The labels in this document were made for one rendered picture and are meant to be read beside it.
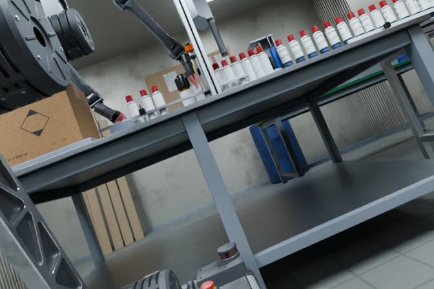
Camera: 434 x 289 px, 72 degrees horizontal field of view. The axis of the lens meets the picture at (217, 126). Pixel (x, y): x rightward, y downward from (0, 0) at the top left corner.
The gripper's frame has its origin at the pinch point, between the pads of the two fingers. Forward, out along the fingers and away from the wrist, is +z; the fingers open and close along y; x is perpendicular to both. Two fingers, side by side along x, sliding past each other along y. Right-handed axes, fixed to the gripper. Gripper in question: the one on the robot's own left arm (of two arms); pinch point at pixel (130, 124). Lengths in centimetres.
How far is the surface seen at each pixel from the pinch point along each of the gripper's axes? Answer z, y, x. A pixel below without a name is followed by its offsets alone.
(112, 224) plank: -22, 256, 123
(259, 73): 47, -3, -57
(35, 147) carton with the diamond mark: -14, -42, 24
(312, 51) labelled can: 66, -3, -82
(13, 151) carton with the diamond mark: -20, -42, 30
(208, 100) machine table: 34, -47, -22
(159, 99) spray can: 7.4, -2.8, -18.8
